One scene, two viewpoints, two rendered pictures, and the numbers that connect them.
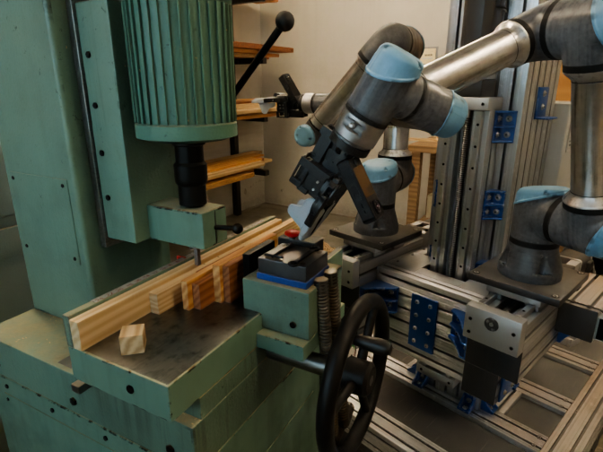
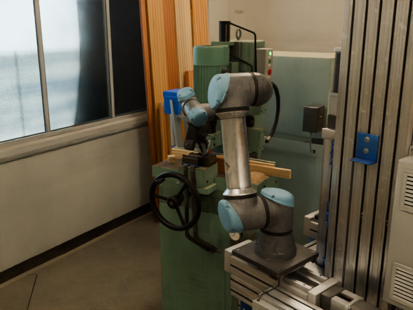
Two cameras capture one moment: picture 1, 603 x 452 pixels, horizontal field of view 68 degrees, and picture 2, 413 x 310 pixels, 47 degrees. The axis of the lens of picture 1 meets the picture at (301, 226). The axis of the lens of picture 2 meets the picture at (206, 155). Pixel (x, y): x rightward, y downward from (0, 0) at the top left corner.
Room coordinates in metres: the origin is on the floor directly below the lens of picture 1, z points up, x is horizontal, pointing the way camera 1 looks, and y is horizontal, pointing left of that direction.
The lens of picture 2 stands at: (0.88, -2.17, 1.62)
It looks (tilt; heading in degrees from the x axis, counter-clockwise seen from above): 16 degrees down; 92
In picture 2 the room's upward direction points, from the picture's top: straight up
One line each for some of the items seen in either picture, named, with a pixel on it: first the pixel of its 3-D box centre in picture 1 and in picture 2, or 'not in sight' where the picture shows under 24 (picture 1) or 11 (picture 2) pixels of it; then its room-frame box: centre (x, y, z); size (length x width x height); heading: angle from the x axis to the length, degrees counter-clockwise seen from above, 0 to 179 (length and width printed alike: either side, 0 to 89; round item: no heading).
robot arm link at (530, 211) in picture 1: (541, 212); (275, 208); (1.06, -0.60, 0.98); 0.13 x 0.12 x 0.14; 23
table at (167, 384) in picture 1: (257, 304); (207, 177); (0.79, 0.09, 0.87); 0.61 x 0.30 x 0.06; 152
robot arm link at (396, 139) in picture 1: (397, 113); not in sight; (1.54, -0.32, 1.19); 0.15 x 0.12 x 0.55; 148
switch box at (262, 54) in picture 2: not in sight; (263, 63); (1.08, 0.42, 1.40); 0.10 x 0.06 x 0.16; 62
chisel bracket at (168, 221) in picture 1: (187, 225); (212, 140); (0.82, 0.22, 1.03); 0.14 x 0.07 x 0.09; 62
